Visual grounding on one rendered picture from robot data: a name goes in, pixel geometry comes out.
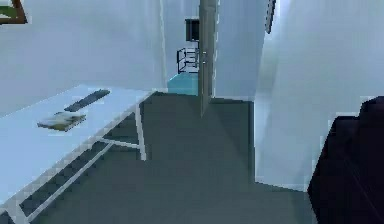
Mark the dark purple sofa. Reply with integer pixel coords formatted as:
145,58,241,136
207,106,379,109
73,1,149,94
306,95,384,224

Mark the black wire shelf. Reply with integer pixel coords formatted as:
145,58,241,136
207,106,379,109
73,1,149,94
176,46,200,75

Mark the black framed picture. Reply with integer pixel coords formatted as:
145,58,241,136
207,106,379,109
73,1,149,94
184,18,201,43

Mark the dark framed picture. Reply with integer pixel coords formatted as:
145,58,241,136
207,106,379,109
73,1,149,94
264,0,278,35

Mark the brown framed picture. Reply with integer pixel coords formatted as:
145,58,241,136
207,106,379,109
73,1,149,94
0,0,28,25

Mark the white table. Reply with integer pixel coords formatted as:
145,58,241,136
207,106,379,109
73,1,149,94
0,84,156,224

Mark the pale yellow book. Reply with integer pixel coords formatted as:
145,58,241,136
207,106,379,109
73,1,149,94
36,111,87,132

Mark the dark grey remote control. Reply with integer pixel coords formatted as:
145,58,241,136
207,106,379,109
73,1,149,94
63,88,111,113

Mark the grey room door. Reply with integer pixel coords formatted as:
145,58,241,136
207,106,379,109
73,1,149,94
197,0,219,118

